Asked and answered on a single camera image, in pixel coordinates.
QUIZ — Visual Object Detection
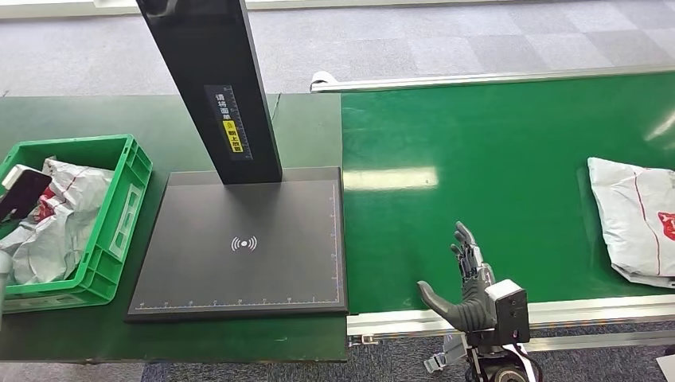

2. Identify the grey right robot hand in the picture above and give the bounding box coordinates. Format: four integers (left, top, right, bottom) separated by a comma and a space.
416, 221, 497, 335

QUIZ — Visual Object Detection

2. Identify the white mailer package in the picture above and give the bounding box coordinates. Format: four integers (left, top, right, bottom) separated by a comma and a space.
587, 156, 675, 290
0, 157, 115, 287

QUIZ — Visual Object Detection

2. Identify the green conveyor belt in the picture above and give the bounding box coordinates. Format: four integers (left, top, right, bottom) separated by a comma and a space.
341, 72, 675, 314

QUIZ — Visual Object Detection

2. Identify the flat white mailer package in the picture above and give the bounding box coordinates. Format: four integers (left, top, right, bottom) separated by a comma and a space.
587, 156, 675, 290

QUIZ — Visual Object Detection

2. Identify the black inbound scanner machine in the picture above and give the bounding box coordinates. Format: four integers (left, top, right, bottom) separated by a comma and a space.
125, 0, 349, 324

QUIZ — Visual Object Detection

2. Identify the white conveyor end cap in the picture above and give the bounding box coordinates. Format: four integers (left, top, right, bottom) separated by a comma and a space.
310, 71, 339, 94

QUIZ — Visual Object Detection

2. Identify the yellow label sticker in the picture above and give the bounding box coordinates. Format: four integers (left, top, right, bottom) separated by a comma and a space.
223, 119, 244, 155

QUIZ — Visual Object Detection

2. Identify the green plastic crate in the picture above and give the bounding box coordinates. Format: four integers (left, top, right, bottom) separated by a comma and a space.
0, 134, 154, 316

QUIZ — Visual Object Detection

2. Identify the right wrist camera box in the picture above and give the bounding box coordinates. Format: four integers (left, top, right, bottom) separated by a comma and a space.
484, 279, 532, 347

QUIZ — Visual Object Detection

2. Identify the aluminium conveyor side rail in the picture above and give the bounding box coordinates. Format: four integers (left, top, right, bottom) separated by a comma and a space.
346, 294, 675, 353
310, 64, 675, 95

